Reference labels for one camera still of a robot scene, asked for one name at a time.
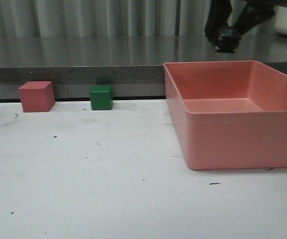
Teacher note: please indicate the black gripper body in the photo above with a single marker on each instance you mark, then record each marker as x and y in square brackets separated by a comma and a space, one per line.
[265, 3]

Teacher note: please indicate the grey pleated curtain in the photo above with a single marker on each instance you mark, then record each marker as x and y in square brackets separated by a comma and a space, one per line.
[102, 18]

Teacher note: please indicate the grey stone counter shelf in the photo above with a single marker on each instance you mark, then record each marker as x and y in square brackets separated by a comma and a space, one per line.
[132, 65]

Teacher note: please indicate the pink cube block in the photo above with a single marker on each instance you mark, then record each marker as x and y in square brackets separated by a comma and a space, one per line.
[36, 96]

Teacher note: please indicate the yellow push button switch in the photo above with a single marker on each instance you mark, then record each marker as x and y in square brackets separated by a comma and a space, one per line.
[227, 40]

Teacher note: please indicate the green cube block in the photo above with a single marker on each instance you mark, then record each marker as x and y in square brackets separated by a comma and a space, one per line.
[101, 97]

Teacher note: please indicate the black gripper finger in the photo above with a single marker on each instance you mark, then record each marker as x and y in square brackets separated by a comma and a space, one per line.
[219, 13]
[253, 14]

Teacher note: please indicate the pink plastic bin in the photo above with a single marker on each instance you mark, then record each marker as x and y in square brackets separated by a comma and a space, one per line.
[228, 114]

